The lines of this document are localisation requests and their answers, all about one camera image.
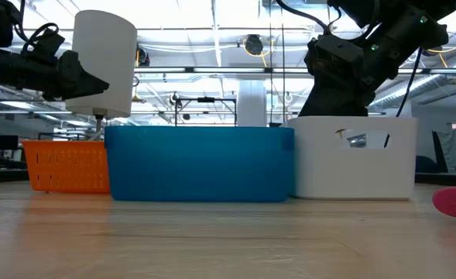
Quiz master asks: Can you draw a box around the dark blue rounded seat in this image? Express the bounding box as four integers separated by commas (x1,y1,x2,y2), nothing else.
415,154,440,174

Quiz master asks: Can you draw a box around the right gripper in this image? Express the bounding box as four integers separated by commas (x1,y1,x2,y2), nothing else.
299,57,397,117

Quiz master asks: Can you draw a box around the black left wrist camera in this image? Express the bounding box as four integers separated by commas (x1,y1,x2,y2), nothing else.
21,22,66,65

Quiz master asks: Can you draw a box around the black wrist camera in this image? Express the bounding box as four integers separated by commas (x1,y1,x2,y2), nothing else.
21,22,66,65
303,33,365,78

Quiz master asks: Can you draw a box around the white building pillar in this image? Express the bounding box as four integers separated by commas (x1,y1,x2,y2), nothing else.
237,79,268,128

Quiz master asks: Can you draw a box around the long ceiling light bar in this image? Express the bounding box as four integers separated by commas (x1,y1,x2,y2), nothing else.
134,66,314,75

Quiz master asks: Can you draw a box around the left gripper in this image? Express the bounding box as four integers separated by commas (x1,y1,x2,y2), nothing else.
2,49,111,101

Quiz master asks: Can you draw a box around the silver ceiling duct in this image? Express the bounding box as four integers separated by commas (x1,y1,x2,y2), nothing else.
369,73,456,108

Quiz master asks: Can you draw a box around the black ceiling cable reel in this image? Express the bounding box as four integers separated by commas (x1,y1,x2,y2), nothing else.
244,33,266,57
136,45,151,67

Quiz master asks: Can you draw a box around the white plastic bin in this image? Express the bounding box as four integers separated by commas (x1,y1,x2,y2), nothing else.
285,115,419,201

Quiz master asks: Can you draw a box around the black aluminium table frame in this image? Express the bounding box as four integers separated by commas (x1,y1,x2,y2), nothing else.
0,168,456,185

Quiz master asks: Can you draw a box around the small black hanging reel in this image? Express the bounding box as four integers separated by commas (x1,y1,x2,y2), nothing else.
168,91,183,109

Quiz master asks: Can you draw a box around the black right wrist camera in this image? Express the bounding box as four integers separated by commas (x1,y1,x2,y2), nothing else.
303,33,365,78

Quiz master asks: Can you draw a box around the orange plastic basket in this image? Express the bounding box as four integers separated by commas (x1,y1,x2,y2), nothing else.
21,139,111,194

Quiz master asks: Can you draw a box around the thin dark cable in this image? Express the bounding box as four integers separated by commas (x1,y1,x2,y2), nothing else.
382,46,425,149

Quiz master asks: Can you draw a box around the black metal rig frame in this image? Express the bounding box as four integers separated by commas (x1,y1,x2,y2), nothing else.
174,96,238,127

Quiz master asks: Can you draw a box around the blue plastic bin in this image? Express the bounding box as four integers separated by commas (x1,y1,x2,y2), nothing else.
104,125,296,203

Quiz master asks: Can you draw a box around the black computer monitor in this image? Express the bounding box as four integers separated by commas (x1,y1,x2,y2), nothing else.
0,134,19,152

